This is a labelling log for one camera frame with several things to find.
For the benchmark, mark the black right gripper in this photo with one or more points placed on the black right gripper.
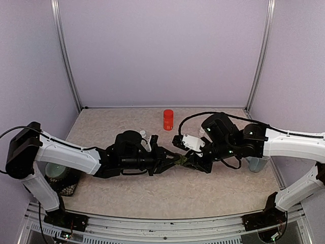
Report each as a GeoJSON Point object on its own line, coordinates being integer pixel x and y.
{"type": "Point", "coordinates": [199, 163]}

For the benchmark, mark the black square tray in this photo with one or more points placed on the black square tray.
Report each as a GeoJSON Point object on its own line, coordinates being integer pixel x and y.
{"type": "Point", "coordinates": [67, 185]}

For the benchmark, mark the right aluminium frame post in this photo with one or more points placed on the right aluminium frame post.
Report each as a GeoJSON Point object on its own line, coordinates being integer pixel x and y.
{"type": "Point", "coordinates": [262, 55]}

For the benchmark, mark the aluminium frame post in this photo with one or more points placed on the aluminium frame post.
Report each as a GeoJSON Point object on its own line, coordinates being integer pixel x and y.
{"type": "Point", "coordinates": [64, 54]}
{"type": "Point", "coordinates": [262, 55]}

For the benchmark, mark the green pill organizer box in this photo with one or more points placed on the green pill organizer box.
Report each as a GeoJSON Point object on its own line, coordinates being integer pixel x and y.
{"type": "Point", "coordinates": [184, 161]}

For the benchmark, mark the green ceramic bowl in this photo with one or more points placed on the green ceramic bowl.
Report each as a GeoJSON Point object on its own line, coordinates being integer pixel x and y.
{"type": "Point", "coordinates": [55, 171]}

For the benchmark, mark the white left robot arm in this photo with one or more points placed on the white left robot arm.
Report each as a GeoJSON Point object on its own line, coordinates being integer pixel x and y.
{"type": "Point", "coordinates": [32, 145]}

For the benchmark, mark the red cylindrical can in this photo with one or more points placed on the red cylindrical can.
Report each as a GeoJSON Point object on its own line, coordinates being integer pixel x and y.
{"type": "Point", "coordinates": [168, 119]}

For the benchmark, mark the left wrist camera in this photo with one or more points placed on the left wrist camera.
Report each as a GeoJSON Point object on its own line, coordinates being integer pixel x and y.
{"type": "Point", "coordinates": [151, 144]}

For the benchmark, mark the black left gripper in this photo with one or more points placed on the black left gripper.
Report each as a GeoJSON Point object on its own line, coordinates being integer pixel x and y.
{"type": "Point", "coordinates": [160, 156]}

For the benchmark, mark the front aluminium rail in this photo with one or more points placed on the front aluminium rail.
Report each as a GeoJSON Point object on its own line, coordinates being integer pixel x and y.
{"type": "Point", "coordinates": [228, 229]}

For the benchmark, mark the light blue mug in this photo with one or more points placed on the light blue mug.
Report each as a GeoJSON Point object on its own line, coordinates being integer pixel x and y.
{"type": "Point", "coordinates": [257, 164]}

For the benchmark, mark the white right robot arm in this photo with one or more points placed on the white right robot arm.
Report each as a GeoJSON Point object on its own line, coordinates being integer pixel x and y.
{"type": "Point", "coordinates": [257, 140]}

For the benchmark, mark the small white pill bottle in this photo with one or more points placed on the small white pill bottle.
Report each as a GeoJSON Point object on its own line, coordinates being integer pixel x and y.
{"type": "Point", "coordinates": [143, 134]}

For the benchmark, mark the left aluminium frame post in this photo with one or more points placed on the left aluminium frame post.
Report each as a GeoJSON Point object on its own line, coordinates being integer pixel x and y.
{"type": "Point", "coordinates": [64, 54]}

